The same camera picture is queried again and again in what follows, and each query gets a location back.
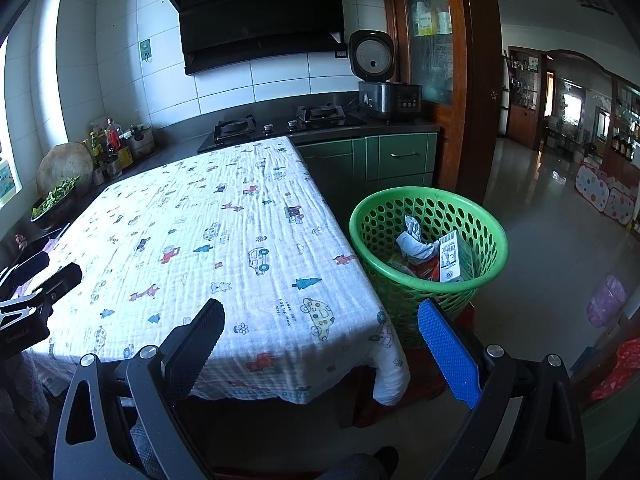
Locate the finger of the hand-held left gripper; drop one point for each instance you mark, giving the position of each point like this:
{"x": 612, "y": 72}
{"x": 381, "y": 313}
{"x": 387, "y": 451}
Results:
{"x": 25, "y": 269}
{"x": 60, "y": 282}

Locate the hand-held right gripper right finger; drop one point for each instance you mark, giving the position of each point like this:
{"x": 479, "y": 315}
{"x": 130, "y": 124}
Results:
{"x": 447, "y": 350}

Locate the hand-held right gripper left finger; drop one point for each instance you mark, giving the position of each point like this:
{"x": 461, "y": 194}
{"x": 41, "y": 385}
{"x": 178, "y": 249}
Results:
{"x": 195, "y": 350}

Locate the green plastic wastebasket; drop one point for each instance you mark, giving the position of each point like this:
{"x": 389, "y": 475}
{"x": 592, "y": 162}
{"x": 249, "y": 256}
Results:
{"x": 395, "y": 305}

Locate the white milk carton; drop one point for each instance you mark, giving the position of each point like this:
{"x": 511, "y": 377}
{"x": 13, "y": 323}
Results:
{"x": 452, "y": 255}

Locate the grey paper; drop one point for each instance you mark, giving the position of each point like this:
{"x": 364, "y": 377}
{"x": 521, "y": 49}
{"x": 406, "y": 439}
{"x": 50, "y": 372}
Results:
{"x": 415, "y": 247}

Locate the person's left forearm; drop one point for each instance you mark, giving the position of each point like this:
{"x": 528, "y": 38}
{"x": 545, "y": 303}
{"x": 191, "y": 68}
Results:
{"x": 22, "y": 400}

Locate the purple cloth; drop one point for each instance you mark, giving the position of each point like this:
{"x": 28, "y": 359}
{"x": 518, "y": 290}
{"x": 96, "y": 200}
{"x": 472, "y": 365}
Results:
{"x": 52, "y": 246}

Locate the dark bowl of greens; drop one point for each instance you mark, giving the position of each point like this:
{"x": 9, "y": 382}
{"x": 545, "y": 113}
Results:
{"x": 50, "y": 200}

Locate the picture card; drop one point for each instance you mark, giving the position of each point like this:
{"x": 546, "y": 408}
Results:
{"x": 6, "y": 177}

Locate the round wooden chopping board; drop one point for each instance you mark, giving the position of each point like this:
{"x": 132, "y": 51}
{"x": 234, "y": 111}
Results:
{"x": 62, "y": 165}

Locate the printed cartoon tablecloth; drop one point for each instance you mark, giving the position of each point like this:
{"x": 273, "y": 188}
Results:
{"x": 200, "y": 220}

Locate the cluster of condiment bottles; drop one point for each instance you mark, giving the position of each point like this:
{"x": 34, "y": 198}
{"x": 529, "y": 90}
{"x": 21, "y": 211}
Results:
{"x": 111, "y": 147}

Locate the window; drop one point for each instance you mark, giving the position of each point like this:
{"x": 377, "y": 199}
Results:
{"x": 6, "y": 110}

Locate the metal pot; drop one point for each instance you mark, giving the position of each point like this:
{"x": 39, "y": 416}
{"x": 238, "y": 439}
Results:
{"x": 141, "y": 141}

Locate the red plastic bag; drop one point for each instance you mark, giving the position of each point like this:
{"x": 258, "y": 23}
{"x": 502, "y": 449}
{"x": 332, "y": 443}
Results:
{"x": 620, "y": 367}

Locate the green base cabinets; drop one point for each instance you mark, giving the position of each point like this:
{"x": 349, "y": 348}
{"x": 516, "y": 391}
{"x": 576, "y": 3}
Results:
{"x": 405, "y": 155}

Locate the polka dot play tent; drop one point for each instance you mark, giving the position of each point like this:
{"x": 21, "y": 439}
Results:
{"x": 607, "y": 195}

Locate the black gas stove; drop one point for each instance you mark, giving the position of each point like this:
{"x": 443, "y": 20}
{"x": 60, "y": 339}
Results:
{"x": 280, "y": 129}

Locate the wooden display cabinet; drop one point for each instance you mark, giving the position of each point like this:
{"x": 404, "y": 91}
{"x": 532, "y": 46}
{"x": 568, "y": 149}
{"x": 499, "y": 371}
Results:
{"x": 522, "y": 115}

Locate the rice cooker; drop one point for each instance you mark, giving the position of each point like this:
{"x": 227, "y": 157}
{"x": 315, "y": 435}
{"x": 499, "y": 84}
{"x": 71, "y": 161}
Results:
{"x": 385, "y": 97}

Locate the wooden glass-door cabinet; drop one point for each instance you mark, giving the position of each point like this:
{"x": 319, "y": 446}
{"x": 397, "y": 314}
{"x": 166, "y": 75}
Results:
{"x": 470, "y": 60}

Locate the black range hood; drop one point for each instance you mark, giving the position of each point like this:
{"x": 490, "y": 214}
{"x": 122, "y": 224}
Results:
{"x": 260, "y": 15}

